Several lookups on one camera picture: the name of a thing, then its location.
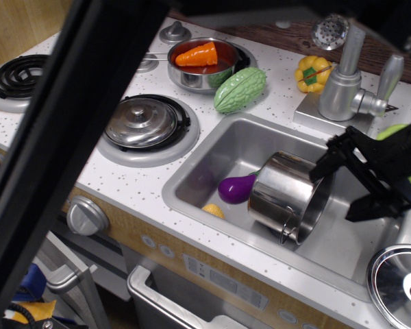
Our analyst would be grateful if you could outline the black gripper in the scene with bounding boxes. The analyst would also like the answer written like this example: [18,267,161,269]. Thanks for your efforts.
[309,125,411,222]

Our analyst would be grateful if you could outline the large steel pot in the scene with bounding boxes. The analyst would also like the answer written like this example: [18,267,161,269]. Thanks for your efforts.
[247,151,335,245]

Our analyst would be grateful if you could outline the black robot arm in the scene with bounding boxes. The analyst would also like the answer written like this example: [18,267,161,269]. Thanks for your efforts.
[309,124,411,222]

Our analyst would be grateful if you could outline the grey sink basin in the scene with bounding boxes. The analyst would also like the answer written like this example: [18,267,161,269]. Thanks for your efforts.
[162,114,411,300]

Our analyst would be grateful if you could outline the green cutting board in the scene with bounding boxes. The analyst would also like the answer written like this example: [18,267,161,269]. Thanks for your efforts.
[376,123,411,200]

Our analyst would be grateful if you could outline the silver toy faucet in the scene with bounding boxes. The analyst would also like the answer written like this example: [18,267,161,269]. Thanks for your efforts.
[293,25,404,135]

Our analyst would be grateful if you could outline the steel lid bottom right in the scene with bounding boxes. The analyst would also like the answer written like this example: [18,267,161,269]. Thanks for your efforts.
[366,244,411,328]

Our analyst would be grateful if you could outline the yellow toy bell pepper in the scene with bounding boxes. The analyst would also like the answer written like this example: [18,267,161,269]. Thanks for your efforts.
[295,56,334,95]

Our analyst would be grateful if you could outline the purple toy eggplant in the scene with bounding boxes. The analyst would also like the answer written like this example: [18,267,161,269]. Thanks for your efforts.
[218,171,259,204]

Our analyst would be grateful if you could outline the yellow toy corn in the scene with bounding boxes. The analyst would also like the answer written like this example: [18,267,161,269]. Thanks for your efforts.
[202,204,225,219]

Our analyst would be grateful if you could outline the green toy bitter gourd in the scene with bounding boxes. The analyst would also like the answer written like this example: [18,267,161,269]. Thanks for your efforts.
[214,67,266,114]

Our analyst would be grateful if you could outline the hanging steel strainer ladle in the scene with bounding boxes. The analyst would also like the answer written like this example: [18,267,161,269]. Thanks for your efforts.
[311,14,349,51]

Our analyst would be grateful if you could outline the orange toy carrot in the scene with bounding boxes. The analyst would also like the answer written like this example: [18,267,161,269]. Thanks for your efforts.
[175,42,218,67]

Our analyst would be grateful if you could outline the small steel saucepan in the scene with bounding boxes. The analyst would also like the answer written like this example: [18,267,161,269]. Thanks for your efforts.
[142,38,240,93]

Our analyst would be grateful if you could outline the black burner front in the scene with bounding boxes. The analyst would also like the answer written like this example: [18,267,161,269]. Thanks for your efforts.
[97,94,199,168]

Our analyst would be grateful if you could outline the steel lid on burner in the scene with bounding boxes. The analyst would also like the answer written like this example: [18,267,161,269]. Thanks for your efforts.
[105,97,177,149]

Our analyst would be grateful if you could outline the silver stove knob top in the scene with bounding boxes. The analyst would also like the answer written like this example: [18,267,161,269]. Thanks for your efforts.
[159,21,192,45]

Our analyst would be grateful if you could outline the silver stove knob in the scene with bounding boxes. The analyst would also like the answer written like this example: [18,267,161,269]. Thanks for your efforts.
[159,21,192,45]
[136,53,159,73]

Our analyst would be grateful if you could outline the silver stove knob centre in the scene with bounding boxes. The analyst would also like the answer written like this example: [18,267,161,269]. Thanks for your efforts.
[136,53,159,73]

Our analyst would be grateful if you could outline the silver oven dial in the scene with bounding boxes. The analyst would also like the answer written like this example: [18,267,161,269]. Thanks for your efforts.
[66,195,110,236]

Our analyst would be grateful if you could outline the black foreground pole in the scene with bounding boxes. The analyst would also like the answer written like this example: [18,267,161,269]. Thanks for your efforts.
[0,0,411,329]

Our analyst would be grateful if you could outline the blue clamp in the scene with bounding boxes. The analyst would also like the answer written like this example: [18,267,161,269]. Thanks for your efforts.
[15,263,47,302]

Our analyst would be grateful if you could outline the black coil burner left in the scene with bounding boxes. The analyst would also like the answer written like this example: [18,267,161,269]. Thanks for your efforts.
[0,54,49,114]

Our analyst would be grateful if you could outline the silver dishwasher door handle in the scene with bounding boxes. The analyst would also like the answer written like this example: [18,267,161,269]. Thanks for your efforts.
[127,265,245,328]

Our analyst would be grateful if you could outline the silver oven door handle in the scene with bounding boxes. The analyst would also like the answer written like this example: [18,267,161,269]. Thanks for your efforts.
[37,232,99,295]

